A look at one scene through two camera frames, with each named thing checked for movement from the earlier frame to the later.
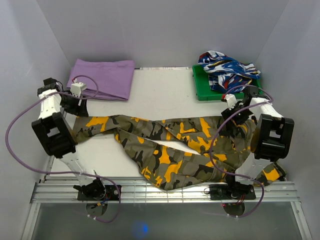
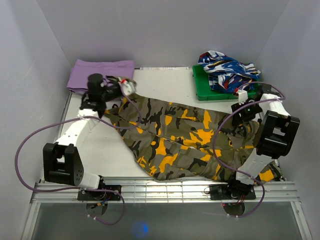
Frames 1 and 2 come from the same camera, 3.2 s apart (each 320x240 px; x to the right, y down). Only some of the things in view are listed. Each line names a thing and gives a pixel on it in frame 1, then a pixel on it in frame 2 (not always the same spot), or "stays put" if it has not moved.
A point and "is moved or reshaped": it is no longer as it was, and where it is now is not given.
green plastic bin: x=205 y=92 stays put
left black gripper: x=80 y=110 -> x=117 y=84
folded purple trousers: x=111 y=80 stays put
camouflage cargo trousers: x=173 y=152 is moved or reshaped
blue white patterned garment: x=225 y=74 stays put
